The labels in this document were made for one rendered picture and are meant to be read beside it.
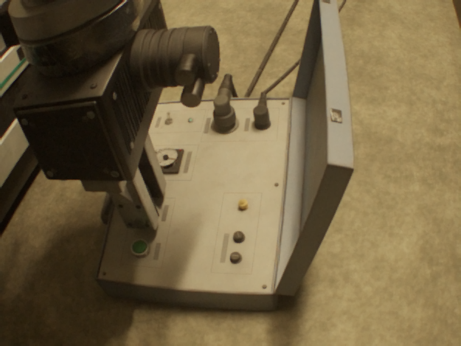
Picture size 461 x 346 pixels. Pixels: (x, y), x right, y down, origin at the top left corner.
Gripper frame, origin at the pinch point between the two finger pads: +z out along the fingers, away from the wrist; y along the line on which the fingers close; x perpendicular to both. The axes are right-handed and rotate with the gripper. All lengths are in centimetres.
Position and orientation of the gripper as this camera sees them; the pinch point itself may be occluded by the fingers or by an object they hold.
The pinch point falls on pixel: (139, 191)
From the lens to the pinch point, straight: 78.6
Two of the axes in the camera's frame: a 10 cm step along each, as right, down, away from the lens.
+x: 9.8, 0.0, -1.9
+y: -1.2, 7.6, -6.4
